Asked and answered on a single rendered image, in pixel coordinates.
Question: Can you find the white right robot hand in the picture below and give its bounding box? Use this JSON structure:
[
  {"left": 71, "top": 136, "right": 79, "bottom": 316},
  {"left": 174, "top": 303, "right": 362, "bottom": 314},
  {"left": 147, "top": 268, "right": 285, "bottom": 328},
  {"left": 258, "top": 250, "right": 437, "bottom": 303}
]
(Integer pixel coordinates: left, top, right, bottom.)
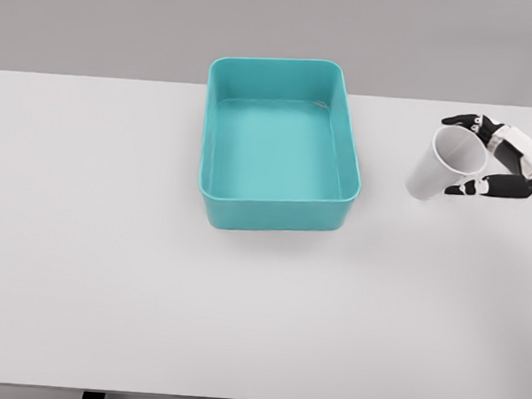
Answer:
[{"left": 435, "top": 111, "right": 532, "bottom": 210}]

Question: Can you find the white paper cup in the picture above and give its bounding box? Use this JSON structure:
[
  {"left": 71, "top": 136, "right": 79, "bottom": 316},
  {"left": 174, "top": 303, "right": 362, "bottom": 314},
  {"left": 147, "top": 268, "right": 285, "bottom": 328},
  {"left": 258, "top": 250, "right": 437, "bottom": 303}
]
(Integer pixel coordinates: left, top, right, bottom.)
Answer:
[{"left": 403, "top": 122, "right": 491, "bottom": 207}]

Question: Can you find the teal plastic basket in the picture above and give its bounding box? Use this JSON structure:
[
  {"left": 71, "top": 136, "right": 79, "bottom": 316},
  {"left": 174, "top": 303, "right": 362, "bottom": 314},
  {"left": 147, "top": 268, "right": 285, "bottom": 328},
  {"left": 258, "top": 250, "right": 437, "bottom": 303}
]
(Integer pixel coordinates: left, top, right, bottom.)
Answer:
[{"left": 194, "top": 50, "right": 372, "bottom": 240}]

